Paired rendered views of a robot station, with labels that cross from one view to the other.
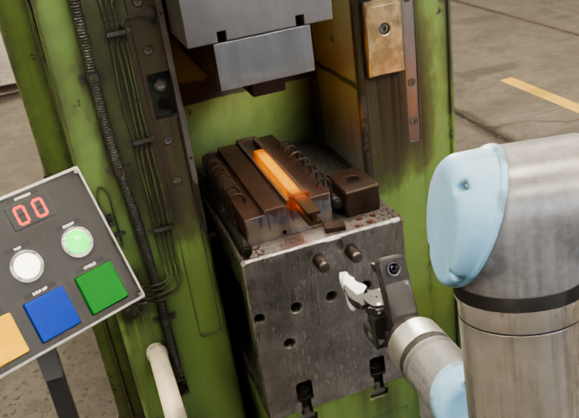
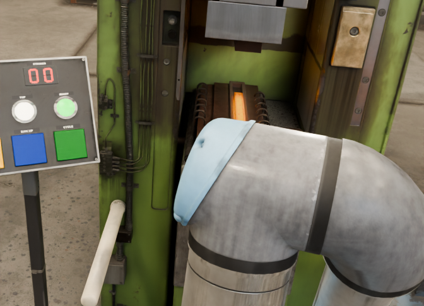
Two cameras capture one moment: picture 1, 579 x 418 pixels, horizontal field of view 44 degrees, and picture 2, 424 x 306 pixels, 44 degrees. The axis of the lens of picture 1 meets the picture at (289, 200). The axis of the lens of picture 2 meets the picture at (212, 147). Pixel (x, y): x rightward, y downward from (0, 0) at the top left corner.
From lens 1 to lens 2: 0.28 m
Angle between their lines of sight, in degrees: 12
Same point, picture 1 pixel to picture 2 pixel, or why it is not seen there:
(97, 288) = (67, 144)
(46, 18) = not seen: outside the picture
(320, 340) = not seen: hidden behind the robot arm
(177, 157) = (169, 76)
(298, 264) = not seen: hidden behind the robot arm
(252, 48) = (236, 12)
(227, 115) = (231, 60)
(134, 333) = (106, 187)
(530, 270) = (228, 232)
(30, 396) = (57, 207)
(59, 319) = (31, 154)
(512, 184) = (236, 156)
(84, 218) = (76, 93)
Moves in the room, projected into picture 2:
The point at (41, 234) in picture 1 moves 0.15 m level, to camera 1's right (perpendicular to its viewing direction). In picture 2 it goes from (42, 94) to (97, 105)
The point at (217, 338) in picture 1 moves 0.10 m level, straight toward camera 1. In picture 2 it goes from (163, 214) to (156, 231)
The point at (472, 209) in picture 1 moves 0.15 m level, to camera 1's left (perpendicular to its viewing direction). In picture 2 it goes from (195, 164) to (51, 131)
